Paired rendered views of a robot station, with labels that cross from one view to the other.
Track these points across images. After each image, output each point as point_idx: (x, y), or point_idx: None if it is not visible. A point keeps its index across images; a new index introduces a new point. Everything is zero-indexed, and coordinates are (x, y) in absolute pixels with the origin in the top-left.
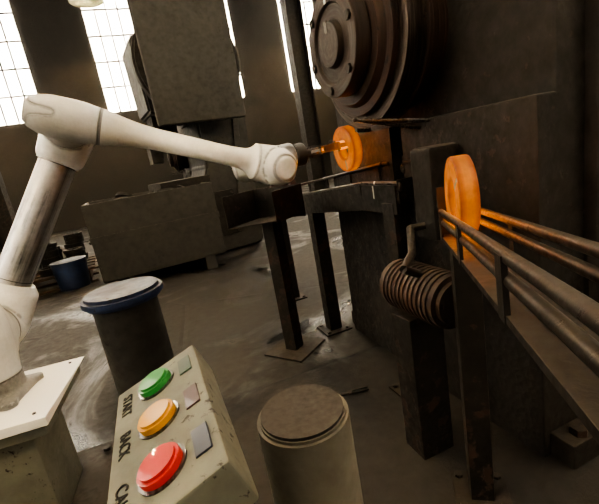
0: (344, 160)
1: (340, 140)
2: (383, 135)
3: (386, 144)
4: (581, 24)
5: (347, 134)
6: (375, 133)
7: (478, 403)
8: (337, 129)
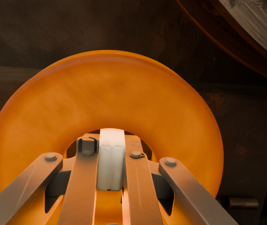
0: (101, 222)
1: (99, 128)
2: (252, 118)
3: (256, 147)
4: None
5: (195, 113)
6: (209, 103)
7: None
8: (92, 65)
